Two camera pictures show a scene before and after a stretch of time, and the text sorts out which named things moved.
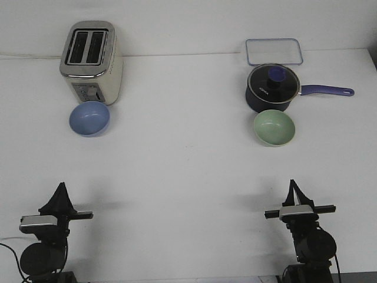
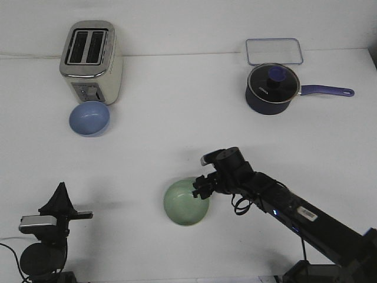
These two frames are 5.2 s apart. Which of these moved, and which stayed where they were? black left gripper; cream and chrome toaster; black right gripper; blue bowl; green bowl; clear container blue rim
Moved: black right gripper; green bowl
Stayed: cream and chrome toaster; blue bowl; clear container blue rim; black left gripper
